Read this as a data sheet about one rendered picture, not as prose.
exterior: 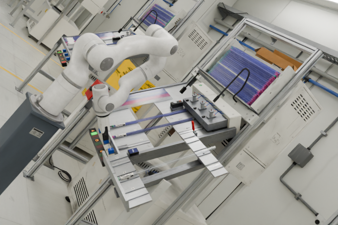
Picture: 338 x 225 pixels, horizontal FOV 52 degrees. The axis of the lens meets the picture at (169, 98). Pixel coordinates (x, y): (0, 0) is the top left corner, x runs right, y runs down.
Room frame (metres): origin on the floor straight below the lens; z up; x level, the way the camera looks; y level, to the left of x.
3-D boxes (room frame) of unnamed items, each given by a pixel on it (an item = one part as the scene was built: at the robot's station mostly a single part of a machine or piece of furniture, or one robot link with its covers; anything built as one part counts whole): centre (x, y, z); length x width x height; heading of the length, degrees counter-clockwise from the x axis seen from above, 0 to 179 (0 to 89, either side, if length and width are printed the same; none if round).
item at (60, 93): (1.63, 0.40, 0.79); 0.19 x 0.19 x 0.18
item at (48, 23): (6.24, 2.43, 0.95); 1.36 x 0.82 x 1.90; 126
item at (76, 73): (1.65, 0.43, 1.00); 0.19 x 0.12 x 0.24; 56
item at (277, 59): (2.58, -0.45, 1.82); 0.68 x 0.30 x 0.20; 36
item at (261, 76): (2.31, -0.27, 1.52); 0.51 x 0.13 x 0.27; 36
